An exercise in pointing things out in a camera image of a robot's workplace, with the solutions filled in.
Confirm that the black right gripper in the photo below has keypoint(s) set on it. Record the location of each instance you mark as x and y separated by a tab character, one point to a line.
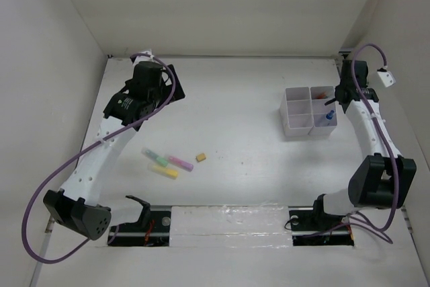
366	77

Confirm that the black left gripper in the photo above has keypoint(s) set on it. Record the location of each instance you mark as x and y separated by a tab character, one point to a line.
178	95

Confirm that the black handled scissors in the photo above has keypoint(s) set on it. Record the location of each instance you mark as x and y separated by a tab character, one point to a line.
331	101

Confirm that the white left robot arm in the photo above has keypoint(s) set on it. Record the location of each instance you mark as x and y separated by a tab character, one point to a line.
76	204

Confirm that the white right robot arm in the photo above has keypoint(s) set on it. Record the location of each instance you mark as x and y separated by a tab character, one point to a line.
383	179

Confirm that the blue capped glue bottle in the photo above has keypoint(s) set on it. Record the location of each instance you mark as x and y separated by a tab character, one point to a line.
330	116

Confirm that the white divided organizer right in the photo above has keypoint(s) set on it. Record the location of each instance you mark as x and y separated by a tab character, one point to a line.
319	111

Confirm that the white divided organizer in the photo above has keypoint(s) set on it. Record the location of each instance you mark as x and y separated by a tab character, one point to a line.
296	112
319	111

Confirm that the white divided organizer left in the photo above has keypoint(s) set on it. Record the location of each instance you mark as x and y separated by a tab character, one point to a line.
296	112

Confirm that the yellow eraser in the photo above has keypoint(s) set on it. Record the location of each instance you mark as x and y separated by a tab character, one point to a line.
200	157

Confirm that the green highlighter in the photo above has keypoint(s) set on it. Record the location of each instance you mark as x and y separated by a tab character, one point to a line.
155	157

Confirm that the pink highlighter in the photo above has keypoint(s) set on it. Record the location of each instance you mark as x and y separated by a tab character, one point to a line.
180	163

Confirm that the yellow highlighter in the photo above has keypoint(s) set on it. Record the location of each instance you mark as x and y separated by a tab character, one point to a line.
164	171

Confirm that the aluminium rail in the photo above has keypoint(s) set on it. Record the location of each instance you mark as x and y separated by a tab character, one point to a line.
343	54

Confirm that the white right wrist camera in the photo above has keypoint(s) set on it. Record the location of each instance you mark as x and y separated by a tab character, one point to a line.
383	79

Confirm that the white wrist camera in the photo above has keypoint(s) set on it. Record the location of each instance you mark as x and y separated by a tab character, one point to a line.
142	56
383	79

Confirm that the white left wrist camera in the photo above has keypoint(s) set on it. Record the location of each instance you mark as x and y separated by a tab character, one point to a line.
142	56

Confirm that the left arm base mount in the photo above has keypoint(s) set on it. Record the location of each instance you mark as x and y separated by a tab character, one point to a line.
148	223

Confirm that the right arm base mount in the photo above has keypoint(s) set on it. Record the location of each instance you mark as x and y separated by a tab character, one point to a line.
310	226

